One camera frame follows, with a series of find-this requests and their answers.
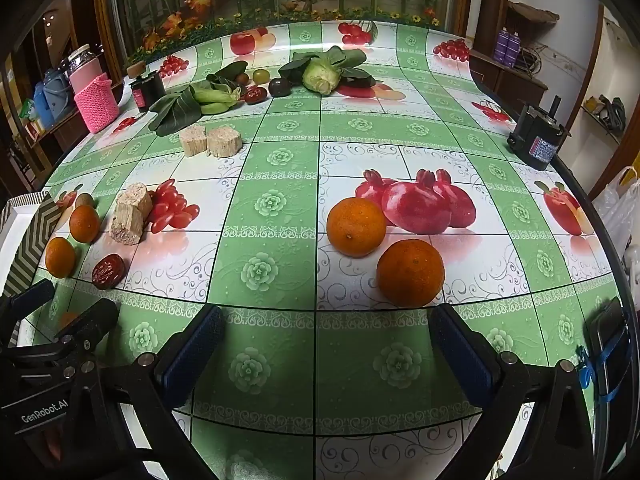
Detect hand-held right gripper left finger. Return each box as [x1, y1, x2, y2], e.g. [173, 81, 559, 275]
[100, 304, 227, 480]

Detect fruit print tablecloth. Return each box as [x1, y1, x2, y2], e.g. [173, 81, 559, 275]
[10, 20, 626, 480]

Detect grey-blue kettle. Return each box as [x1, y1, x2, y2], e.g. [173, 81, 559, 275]
[42, 69, 76, 121]

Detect blue plastic jug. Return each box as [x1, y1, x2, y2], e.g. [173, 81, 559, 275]
[32, 82, 56, 130]

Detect brown wooden cabinet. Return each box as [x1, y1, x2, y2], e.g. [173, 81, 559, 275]
[0, 35, 131, 171]

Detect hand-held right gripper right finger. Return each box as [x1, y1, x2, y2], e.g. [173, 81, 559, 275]
[431, 304, 597, 480]

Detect bok choy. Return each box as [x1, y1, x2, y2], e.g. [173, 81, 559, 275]
[148, 61, 248, 137]
[277, 46, 386, 96]

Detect brown fuzzy ball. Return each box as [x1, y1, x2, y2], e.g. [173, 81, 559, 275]
[109, 205, 147, 246]

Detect black jar with red label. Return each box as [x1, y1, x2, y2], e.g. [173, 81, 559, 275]
[129, 71, 167, 112]

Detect black electric motor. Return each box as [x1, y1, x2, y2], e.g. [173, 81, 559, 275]
[506, 96, 568, 171]

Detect purple spray can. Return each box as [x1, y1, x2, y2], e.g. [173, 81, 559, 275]
[506, 30, 523, 67]
[492, 27, 511, 63]

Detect bottle with pink knitted sleeve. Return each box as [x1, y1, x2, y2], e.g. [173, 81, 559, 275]
[62, 44, 121, 134]

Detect blue cord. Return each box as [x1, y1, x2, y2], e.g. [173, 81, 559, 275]
[575, 317, 632, 403]

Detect orange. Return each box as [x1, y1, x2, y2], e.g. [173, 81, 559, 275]
[376, 239, 446, 307]
[69, 205, 101, 243]
[326, 197, 387, 258]
[45, 236, 77, 279]

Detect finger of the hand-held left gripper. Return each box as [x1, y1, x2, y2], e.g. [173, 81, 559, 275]
[52, 297, 122, 378]
[0, 279, 56, 318]

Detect white plastic bag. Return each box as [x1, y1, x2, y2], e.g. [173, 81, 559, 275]
[592, 165, 640, 261]

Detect white box with striped rim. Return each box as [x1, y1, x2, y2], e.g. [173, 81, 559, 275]
[0, 191, 66, 301]

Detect black flat device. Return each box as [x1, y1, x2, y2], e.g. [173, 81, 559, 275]
[585, 297, 633, 480]

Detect sugarcane piece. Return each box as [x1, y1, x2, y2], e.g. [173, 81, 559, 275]
[179, 126, 208, 157]
[116, 183, 153, 218]
[206, 127, 244, 158]

